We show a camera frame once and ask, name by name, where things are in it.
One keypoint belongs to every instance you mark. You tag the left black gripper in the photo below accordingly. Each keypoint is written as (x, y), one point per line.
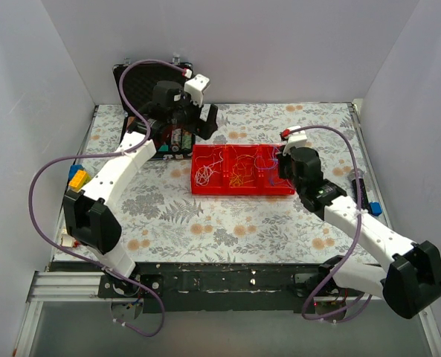
(196, 117)

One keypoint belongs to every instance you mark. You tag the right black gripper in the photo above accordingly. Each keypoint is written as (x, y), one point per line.
(283, 168)

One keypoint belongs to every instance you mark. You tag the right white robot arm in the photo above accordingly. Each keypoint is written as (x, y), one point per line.
(408, 274)

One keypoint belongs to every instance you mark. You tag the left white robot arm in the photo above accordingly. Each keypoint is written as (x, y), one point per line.
(88, 212)

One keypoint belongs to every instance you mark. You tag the black poker chip case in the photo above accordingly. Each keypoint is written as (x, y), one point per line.
(171, 142)

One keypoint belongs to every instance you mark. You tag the red three-compartment bin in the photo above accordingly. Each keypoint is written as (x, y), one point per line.
(237, 170)

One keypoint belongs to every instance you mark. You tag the black microphone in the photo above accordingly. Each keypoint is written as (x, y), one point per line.
(359, 189)

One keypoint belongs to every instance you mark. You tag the small blue block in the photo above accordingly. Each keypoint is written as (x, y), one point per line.
(375, 209)

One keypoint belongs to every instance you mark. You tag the floral table mat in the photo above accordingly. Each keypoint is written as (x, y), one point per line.
(163, 221)

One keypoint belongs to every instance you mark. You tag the yellow and green duplo bricks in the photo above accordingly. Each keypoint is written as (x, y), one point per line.
(79, 180)

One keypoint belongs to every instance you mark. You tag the blue duplo brick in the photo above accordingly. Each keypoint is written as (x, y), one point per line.
(74, 168)

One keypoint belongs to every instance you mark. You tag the white and red toy piece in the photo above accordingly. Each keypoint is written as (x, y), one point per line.
(67, 241)

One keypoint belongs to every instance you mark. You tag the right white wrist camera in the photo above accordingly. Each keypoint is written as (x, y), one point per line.
(294, 137)

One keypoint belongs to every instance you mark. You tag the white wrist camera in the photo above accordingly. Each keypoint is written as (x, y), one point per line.
(294, 137)
(196, 88)

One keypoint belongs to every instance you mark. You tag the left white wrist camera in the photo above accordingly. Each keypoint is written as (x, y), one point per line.
(196, 88)

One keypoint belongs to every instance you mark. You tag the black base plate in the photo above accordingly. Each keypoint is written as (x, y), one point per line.
(220, 287)

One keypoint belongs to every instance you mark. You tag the aluminium frame rail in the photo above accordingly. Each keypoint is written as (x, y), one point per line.
(52, 287)

